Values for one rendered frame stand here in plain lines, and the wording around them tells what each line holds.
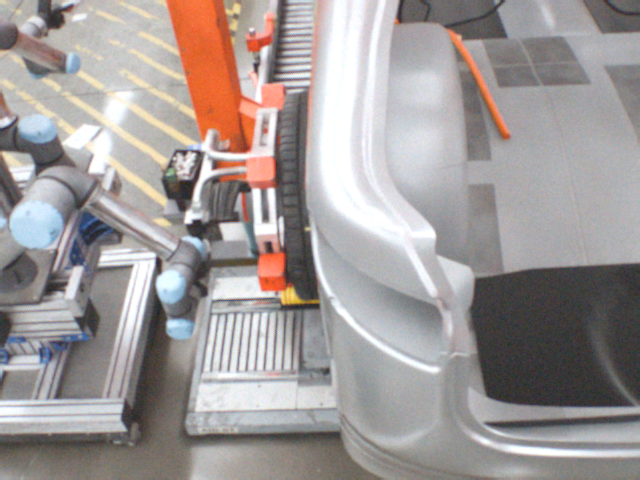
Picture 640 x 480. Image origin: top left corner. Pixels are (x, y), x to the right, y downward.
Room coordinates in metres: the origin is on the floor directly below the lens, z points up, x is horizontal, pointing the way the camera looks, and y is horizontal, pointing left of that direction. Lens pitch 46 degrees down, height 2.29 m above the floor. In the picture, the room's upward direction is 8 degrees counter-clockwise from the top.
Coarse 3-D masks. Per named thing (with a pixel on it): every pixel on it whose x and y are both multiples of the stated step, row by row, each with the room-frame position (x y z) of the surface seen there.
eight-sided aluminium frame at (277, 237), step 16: (272, 112) 1.71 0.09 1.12; (256, 128) 1.65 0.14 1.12; (272, 128) 1.63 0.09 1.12; (256, 144) 1.57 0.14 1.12; (272, 144) 1.56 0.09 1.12; (256, 192) 1.45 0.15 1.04; (272, 192) 1.44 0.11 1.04; (256, 208) 1.42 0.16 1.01; (272, 208) 1.41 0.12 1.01; (256, 224) 1.38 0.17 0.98; (272, 224) 1.38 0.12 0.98; (256, 240) 1.37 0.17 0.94; (272, 240) 1.36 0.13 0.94; (288, 272) 1.43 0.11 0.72
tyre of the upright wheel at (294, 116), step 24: (288, 96) 1.72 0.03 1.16; (288, 120) 1.59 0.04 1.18; (288, 144) 1.50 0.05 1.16; (288, 168) 1.44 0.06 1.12; (288, 192) 1.39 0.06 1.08; (288, 216) 1.35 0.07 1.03; (288, 240) 1.32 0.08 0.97; (288, 264) 1.31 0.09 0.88; (312, 264) 1.30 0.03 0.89; (312, 288) 1.31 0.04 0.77
